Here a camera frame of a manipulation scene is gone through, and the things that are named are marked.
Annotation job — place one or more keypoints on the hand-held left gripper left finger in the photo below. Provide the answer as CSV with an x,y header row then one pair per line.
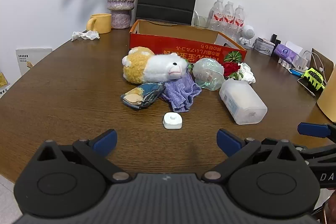
x,y
105,141

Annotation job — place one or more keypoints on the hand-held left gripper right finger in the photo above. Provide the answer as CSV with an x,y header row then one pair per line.
x,y
228,142

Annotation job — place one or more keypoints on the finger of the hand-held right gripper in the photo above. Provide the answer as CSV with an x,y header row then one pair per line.
x,y
319,152
312,129

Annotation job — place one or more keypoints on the translucent plastic jar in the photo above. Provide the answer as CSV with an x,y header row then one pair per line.
x,y
241,102

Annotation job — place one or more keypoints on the small white square cap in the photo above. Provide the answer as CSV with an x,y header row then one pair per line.
x,y
172,121

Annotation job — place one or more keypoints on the blue snack packet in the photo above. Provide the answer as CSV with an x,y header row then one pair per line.
x,y
147,95

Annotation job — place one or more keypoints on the purple knitted cloth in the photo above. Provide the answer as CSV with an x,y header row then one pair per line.
x,y
181,95

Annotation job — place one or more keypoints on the white tissue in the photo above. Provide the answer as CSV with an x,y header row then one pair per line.
x,y
86,35
248,74

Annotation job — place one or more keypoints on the clear green plastic bag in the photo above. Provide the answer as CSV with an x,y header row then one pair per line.
x,y
208,73

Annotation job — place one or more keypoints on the red artificial rose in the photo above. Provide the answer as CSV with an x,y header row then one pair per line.
x,y
231,67

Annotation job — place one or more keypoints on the yellow and white plush toy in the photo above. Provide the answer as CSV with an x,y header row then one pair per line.
x,y
160,69

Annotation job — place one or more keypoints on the red cardboard box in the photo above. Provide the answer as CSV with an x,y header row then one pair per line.
x,y
183,45

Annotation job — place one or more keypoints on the tan paper bag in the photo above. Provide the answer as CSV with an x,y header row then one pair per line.
x,y
328,102

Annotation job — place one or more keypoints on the yellow-green and black tool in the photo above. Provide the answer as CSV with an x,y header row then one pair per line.
x,y
313,79

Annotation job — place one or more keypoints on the blue pen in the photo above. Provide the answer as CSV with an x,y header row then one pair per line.
x,y
296,72

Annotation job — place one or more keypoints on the brown cardboard sheet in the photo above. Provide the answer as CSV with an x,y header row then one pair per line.
x,y
327,61

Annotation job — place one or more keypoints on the white charger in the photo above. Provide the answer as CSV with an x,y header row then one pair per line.
x,y
302,60

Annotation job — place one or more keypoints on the small clear vials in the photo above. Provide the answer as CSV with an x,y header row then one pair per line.
x,y
284,62

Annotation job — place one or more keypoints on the purple tissue packet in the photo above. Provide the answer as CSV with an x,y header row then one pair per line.
x,y
286,53

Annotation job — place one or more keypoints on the white paper sheet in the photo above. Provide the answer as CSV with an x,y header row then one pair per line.
x,y
294,46

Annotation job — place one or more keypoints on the grey tin box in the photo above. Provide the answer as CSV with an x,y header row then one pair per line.
x,y
263,47

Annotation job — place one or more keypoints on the small black box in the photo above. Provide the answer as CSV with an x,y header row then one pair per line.
x,y
275,39

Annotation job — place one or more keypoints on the white flat box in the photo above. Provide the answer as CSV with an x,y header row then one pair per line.
x,y
34,60

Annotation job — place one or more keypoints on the white robot toy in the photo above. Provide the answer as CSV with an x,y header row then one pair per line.
x,y
247,32

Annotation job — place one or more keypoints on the yellow mug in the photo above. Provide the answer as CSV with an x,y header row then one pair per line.
x,y
101,23

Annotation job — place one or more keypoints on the clear water bottle red label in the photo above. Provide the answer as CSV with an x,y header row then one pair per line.
x,y
238,23
228,19
216,15

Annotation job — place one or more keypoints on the clear glass cup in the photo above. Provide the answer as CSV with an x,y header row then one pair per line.
x,y
200,20

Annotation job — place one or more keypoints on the purple ceramic vase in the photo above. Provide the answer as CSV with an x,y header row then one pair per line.
x,y
120,1

